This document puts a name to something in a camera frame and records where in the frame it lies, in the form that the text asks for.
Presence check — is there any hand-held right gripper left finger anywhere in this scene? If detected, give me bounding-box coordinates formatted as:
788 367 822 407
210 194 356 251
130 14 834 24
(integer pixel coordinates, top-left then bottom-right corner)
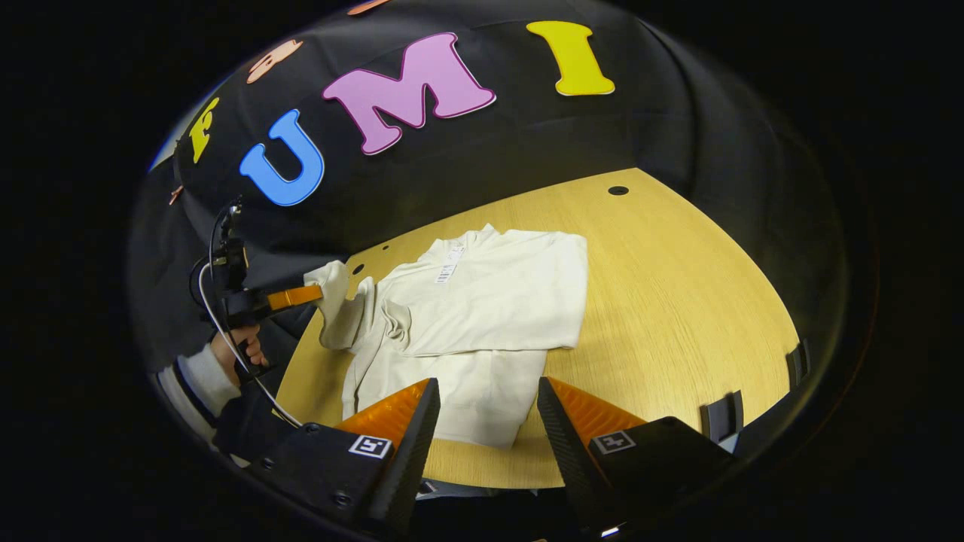
249 378 441 539

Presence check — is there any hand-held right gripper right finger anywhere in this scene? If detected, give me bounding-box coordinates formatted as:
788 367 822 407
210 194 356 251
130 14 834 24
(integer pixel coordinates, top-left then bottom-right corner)
536 376 743 539

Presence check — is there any cream white sweatshirt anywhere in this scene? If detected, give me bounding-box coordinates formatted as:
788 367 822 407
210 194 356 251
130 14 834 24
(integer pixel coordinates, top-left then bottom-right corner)
303 223 590 451

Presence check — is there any black table clamp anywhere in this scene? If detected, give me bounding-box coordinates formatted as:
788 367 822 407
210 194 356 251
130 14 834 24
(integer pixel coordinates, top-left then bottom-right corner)
786 339 813 388
700 390 746 443

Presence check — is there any white paper hang tag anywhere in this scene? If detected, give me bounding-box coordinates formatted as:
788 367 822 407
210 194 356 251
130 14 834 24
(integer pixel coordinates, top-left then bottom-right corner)
435 245 466 285

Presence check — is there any black backdrop cloth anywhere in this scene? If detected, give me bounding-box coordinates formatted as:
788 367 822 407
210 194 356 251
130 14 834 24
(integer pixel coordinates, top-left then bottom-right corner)
128 0 852 422

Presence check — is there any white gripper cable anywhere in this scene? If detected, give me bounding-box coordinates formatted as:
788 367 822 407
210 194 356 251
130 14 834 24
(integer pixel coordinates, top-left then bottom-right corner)
197 262 304 428

